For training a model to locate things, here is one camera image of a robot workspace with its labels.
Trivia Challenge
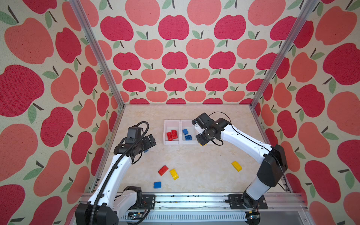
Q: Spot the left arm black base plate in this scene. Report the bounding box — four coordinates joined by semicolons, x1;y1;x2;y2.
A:
128;194;156;210

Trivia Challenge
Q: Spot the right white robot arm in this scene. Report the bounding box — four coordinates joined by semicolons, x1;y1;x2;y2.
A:
191;113;288;209

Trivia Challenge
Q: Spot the left aluminium corner post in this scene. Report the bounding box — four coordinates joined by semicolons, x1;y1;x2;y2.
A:
69;0;125;110

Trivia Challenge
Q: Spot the red lego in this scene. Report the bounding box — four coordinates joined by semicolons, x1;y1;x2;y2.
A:
166;132;173;141
158;165;169;176
171;130;178;139

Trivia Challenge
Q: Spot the aluminium corner post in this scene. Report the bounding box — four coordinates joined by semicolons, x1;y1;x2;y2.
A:
250;0;320;110
69;0;125;110

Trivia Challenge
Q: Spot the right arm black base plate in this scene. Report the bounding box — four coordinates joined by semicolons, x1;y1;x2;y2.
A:
225;194;268;210

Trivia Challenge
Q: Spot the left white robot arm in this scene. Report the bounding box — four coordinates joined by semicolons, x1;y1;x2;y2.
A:
75;121;156;225

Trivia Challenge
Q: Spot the white plastic bin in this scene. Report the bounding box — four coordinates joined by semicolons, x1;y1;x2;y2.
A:
163;120;182;145
180;120;198;145

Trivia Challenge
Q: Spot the left white plastic bin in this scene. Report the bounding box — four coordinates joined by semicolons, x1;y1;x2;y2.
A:
163;120;182;145

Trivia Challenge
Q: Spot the right aluminium corner post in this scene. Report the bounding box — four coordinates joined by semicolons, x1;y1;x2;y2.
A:
250;0;320;110

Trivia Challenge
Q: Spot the middle white plastic bin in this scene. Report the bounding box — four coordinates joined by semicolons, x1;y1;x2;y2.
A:
180;120;198;145

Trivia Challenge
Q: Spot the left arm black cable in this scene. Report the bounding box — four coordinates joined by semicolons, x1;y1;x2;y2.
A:
88;121;150;225

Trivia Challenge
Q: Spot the blue lego front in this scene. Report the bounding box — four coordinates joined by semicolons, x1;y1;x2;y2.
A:
153;182;162;189

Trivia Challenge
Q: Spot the aluminium front rail frame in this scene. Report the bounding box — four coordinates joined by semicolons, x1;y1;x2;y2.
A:
79;192;314;225

